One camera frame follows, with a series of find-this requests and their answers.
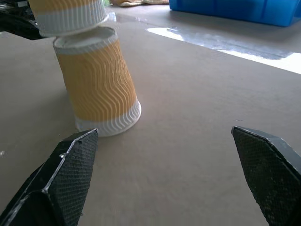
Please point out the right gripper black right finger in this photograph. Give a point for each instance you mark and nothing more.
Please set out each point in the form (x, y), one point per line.
(270, 174)

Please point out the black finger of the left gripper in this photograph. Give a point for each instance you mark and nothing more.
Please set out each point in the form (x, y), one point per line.
(17, 21)

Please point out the blue plastic bin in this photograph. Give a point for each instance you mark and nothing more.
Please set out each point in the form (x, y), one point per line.
(235, 8)

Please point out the orange white ribbed paper cup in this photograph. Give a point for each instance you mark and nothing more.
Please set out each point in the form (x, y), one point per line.
(68, 16)
(98, 82)

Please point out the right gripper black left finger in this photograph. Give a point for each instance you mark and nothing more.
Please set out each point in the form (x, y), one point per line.
(63, 179)

